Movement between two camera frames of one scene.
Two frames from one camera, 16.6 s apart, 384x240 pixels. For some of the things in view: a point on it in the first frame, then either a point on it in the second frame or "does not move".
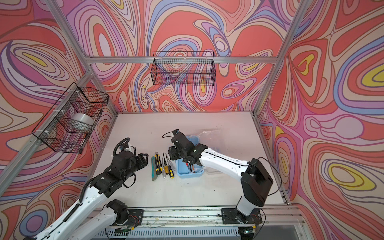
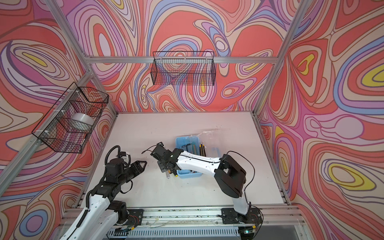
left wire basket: x=67 y=125 does not move
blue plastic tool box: x=182 y=170 does not move
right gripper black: x=171 y=152 → x=162 y=167
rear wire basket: x=186 y=68 does not move
